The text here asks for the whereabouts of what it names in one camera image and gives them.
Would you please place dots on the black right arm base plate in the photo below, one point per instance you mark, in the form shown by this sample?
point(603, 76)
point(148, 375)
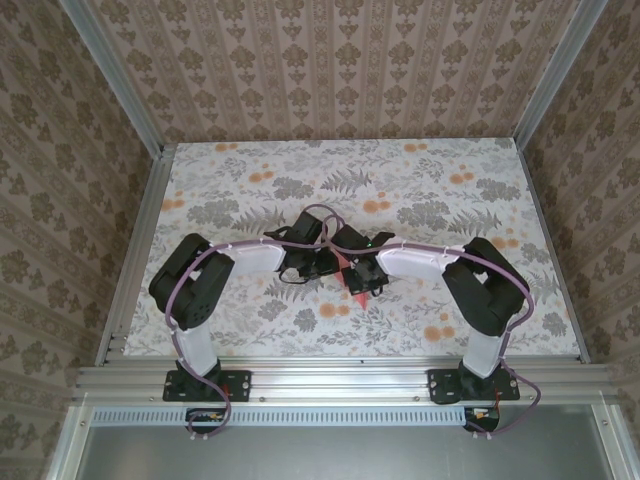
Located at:
point(440, 385)

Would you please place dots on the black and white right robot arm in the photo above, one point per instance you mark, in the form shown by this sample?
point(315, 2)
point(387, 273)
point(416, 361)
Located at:
point(485, 290)

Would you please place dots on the pink cloth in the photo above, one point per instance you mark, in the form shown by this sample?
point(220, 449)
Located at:
point(361, 301)

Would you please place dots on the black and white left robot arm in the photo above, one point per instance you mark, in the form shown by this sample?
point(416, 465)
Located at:
point(190, 295)

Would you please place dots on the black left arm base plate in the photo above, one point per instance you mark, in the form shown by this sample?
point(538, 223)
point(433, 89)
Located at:
point(240, 385)

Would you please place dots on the floral patterned table mat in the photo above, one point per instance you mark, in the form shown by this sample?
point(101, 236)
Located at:
point(300, 170)

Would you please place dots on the long aluminium base rail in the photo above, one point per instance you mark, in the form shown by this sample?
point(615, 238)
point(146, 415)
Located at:
point(340, 380)

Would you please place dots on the aluminium corner post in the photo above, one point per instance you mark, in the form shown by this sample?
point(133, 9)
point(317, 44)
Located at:
point(555, 75)
point(115, 75)

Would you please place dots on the grey sheet metal panel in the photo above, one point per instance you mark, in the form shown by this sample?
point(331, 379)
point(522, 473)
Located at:
point(350, 455)

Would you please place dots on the aluminium side rail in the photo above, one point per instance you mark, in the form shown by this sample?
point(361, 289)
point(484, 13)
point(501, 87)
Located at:
point(552, 240)
point(145, 230)

